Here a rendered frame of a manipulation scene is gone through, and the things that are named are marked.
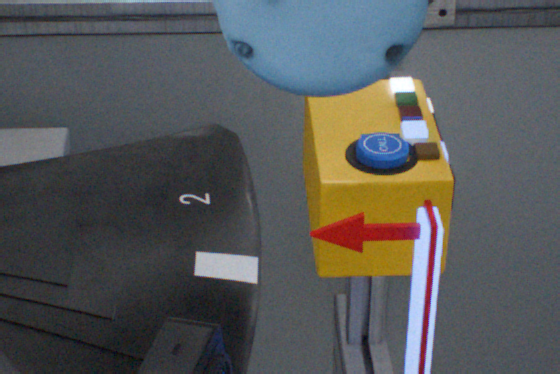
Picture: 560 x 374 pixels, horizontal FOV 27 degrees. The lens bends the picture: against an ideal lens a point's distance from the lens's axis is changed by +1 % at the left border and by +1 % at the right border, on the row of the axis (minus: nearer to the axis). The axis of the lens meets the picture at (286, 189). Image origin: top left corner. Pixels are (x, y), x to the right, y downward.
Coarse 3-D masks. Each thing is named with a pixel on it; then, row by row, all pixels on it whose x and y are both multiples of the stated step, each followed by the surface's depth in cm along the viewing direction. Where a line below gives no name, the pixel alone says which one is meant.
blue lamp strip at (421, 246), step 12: (420, 216) 61; (420, 240) 61; (420, 252) 61; (420, 264) 61; (420, 276) 61; (420, 288) 62; (420, 300) 62; (420, 312) 63; (420, 324) 63; (408, 336) 66; (408, 348) 66; (408, 360) 66; (408, 372) 66
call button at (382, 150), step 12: (384, 132) 89; (360, 144) 87; (372, 144) 87; (384, 144) 87; (396, 144) 87; (360, 156) 87; (372, 156) 86; (384, 156) 86; (396, 156) 86; (384, 168) 86
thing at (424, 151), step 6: (414, 144) 88; (420, 144) 88; (426, 144) 88; (432, 144) 88; (414, 150) 88; (420, 150) 87; (426, 150) 87; (432, 150) 87; (438, 150) 88; (420, 156) 87; (426, 156) 87; (432, 156) 87; (438, 156) 87
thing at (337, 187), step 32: (352, 96) 96; (384, 96) 96; (320, 128) 91; (352, 128) 91; (384, 128) 91; (320, 160) 87; (352, 160) 87; (416, 160) 87; (320, 192) 86; (352, 192) 85; (384, 192) 86; (416, 192) 86; (448, 192) 86; (320, 224) 87; (448, 224) 88; (320, 256) 89; (352, 256) 89; (384, 256) 89
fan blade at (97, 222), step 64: (0, 192) 63; (64, 192) 63; (128, 192) 63; (0, 256) 58; (64, 256) 58; (128, 256) 59; (192, 256) 60; (256, 256) 61; (0, 320) 55; (64, 320) 56; (128, 320) 56; (256, 320) 58
